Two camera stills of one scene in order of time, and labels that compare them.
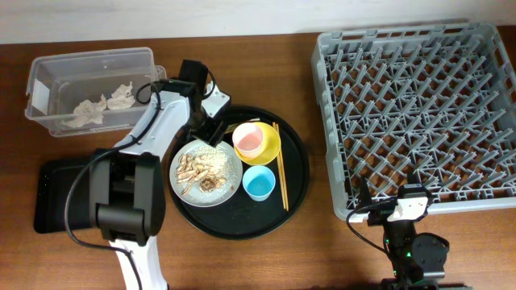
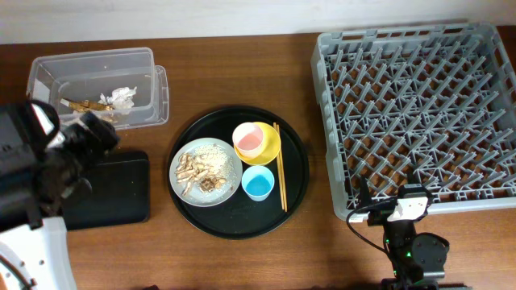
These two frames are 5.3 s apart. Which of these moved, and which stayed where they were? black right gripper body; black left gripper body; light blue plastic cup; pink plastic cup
Moved: black left gripper body
Stayed: black right gripper body; light blue plastic cup; pink plastic cup
